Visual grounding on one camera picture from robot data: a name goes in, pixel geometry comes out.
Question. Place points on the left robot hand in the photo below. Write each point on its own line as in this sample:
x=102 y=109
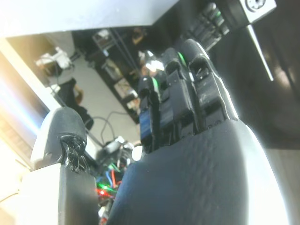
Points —
x=192 y=178

